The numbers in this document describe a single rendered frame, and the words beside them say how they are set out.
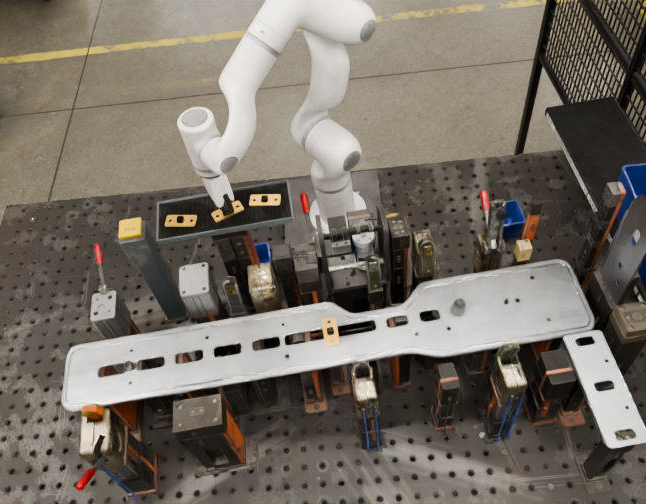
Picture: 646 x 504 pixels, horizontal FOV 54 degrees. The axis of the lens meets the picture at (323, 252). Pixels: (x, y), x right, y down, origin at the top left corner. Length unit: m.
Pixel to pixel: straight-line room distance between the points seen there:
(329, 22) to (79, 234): 1.35
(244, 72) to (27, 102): 3.02
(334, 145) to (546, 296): 0.69
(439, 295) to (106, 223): 1.31
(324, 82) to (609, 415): 1.06
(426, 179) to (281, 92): 1.68
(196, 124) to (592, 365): 1.10
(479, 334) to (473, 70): 2.47
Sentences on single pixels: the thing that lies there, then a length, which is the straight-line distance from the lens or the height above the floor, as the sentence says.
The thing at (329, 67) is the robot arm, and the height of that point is 1.43.
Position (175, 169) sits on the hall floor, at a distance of 3.58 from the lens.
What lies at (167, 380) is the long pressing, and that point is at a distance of 1.71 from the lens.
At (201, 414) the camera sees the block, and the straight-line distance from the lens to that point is 1.62.
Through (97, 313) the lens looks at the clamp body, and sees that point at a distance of 1.82.
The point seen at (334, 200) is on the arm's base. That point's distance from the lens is 1.99.
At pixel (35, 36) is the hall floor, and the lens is 4.95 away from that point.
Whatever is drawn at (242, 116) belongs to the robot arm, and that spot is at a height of 1.51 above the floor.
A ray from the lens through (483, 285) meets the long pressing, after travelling 1.76.
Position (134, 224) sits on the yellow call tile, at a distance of 1.81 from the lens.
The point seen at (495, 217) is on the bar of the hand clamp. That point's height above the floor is 1.17.
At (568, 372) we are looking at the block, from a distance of 1.70.
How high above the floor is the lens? 2.48
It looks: 54 degrees down
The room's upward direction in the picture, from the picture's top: 10 degrees counter-clockwise
